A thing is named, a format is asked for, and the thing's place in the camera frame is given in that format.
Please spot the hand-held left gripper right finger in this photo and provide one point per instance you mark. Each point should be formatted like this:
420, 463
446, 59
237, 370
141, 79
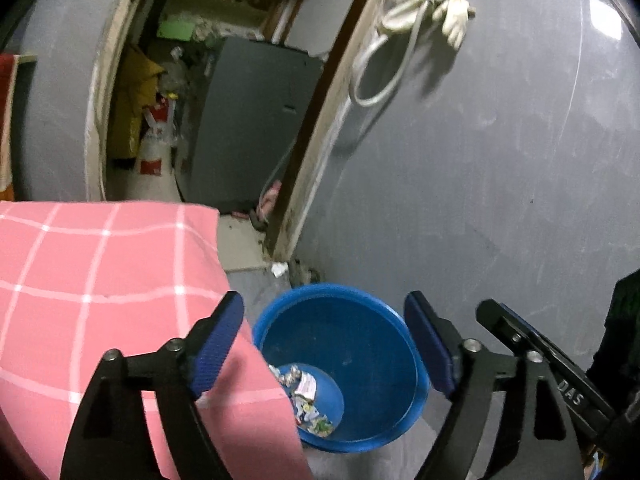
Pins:
430, 350

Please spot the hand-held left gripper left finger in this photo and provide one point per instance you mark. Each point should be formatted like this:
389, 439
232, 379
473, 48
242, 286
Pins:
217, 355

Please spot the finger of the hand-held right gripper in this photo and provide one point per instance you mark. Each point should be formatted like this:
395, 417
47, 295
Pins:
510, 325

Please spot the blue plastic bucket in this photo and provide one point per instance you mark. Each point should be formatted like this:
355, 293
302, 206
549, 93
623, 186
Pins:
360, 340

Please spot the pile of wrappers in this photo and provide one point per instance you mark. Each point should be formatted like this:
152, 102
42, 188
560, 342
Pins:
305, 400

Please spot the white paper scrap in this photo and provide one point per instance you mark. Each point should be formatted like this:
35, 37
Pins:
278, 269

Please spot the pink checked blanket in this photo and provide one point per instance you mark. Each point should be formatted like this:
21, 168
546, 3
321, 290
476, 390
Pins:
100, 270

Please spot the pink cloth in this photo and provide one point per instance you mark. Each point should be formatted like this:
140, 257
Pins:
270, 197

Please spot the white and red sack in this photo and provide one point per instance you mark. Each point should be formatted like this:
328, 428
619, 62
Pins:
150, 160

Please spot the grey washing machine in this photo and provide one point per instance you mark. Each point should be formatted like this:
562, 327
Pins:
245, 125

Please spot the yellow bag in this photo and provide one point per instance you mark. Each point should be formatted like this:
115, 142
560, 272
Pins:
125, 110

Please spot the clear plastic bag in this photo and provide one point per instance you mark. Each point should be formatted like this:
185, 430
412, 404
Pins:
177, 70

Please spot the cream rubber gloves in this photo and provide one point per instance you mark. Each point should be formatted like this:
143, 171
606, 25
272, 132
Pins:
455, 25

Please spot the red striped towel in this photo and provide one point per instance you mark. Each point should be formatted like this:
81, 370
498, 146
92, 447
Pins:
7, 110

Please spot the green paper box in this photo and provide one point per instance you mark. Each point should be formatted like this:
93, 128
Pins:
175, 28

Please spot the wooden door frame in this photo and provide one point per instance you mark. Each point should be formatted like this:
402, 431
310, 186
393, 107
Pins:
312, 160

